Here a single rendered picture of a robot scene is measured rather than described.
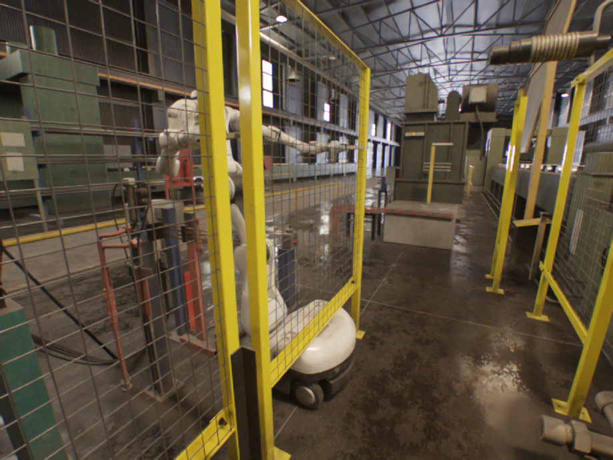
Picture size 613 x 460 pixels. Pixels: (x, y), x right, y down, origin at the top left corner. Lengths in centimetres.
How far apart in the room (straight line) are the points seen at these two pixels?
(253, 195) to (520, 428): 167
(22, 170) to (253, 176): 607
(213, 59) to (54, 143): 876
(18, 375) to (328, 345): 121
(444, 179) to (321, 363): 419
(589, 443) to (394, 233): 354
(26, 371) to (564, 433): 199
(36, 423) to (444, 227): 436
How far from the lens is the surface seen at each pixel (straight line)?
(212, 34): 86
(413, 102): 542
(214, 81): 82
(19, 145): 681
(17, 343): 136
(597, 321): 188
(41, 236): 402
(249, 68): 95
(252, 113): 92
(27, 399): 146
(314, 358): 152
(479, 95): 531
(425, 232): 458
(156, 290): 167
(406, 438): 169
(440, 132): 526
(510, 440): 186
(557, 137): 1440
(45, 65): 978
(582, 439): 167
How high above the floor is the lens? 125
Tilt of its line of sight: 13 degrees down
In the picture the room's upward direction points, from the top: straight up
